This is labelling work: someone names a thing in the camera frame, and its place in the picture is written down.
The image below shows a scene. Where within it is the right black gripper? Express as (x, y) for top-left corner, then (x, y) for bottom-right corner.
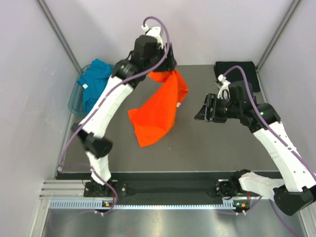
(195, 93), (242, 123)

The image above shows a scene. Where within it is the orange t shirt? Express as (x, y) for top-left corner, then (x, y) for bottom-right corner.
(128, 70), (189, 147)

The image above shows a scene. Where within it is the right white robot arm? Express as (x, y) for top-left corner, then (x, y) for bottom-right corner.
(195, 81), (316, 216)

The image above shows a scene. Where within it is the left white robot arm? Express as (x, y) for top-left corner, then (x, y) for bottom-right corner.
(72, 35), (176, 198)

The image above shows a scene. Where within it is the folded black t shirt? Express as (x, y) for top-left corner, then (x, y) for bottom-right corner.
(214, 61), (261, 92)

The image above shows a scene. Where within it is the teal t shirt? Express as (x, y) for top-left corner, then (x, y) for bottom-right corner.
(77, 59), (112, 113)

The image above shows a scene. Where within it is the translucent blue plastic bin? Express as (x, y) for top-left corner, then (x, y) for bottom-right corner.
(68, 63), (117, 117)

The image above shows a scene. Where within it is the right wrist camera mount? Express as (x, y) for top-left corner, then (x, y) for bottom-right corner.
(216, 75), (230, 100)

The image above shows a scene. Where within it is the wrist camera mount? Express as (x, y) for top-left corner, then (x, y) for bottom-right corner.
(216, 75), (230, 100)
(141, 24), (163, 44)

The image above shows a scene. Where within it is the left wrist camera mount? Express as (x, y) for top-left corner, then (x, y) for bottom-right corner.
(141, 24), (163, 44)

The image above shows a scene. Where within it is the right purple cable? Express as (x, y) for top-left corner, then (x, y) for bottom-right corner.
(217, 65), (316, 183)

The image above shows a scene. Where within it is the grey slotted cable duct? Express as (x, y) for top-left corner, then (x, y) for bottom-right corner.
(49, 199), (250, 210)

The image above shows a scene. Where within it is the aluminium frame rail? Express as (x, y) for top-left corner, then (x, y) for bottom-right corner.
(39, 180), (85, 199)

